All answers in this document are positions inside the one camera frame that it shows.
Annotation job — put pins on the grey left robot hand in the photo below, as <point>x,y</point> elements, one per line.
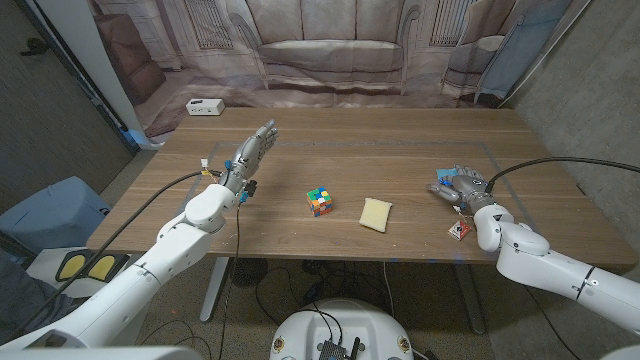
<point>247,156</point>

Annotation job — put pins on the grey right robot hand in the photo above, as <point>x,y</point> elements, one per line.
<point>467,187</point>

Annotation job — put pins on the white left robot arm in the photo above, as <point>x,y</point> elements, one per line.
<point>175,245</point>

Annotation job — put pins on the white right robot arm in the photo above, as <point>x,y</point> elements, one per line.
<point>530,255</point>

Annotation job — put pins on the multicoloured puzzle cube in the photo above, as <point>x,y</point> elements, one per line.
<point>320,202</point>

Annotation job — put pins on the red white matchbox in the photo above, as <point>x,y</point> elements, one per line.
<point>459,231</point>

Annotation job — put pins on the white power socket box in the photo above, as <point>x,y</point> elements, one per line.
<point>204,106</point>

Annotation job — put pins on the yellow sponge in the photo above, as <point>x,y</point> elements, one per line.
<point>375,215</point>

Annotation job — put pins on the grey table leg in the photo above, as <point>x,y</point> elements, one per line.
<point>472,300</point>

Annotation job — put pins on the black round floor fan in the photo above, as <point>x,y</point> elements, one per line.
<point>248,271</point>

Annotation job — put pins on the printed sofa room backdrop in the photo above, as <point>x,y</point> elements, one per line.
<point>330,50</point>

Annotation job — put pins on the white table leg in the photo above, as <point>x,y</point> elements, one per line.
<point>214,290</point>

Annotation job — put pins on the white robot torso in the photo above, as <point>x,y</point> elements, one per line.
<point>305,325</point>

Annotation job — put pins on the yellow foot pedal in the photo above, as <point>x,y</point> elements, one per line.
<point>102,267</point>
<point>71,267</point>

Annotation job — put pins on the person in dark jeans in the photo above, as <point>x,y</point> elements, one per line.
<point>20,295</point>

